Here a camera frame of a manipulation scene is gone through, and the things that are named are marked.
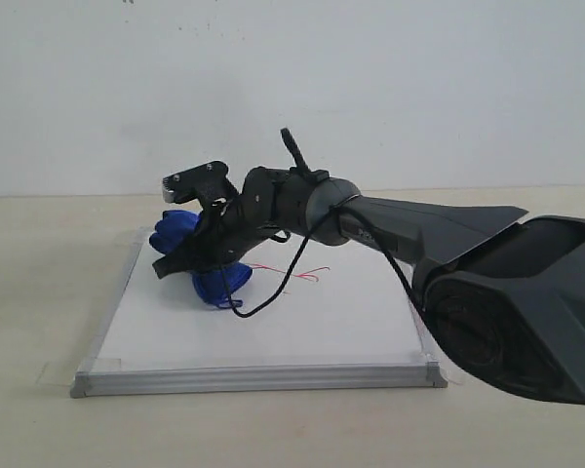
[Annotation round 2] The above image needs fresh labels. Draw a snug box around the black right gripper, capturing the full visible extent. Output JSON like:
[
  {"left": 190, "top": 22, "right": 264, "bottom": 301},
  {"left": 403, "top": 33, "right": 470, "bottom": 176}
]
[{"left": 152, "top": 195, "right": 292, "bottom": 279}]

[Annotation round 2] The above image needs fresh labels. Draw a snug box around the blue cloth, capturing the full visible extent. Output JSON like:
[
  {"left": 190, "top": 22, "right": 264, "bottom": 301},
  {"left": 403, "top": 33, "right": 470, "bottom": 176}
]
[{"left": 149, "top": 210, "right": 253, "bottom": 309}]

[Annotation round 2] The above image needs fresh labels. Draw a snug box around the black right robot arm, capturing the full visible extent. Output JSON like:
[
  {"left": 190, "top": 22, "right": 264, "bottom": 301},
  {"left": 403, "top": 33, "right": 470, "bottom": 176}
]
[{"left": 154, "top": 161, "right": 585, "bottom": 406}]

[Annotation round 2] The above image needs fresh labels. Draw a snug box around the clear tape front right corner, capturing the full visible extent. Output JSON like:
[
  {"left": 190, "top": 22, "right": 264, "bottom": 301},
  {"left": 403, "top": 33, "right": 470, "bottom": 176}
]
[{"left": 422, "top": 350, "right": 468, "bottom": 388}]

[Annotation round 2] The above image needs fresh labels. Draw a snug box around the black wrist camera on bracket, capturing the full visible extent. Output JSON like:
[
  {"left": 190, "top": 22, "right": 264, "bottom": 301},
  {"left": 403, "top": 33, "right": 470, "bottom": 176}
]
[{"left": 162, "top": 161, "right": 239, "bottom": 207}]

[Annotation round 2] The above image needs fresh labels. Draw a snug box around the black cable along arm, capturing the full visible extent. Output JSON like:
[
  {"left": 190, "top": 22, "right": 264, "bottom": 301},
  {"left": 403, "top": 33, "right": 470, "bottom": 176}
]
[{"left": 214, "top": 127, "right": 430, "bottom": 321}]

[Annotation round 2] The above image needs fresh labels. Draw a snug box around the white whiteboard with aluminium frame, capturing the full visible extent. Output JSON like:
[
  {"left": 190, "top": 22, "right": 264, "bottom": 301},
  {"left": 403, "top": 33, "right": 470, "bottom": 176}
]
[{"left": 70, "top": 230, "right": 437, "bottom": 398}]

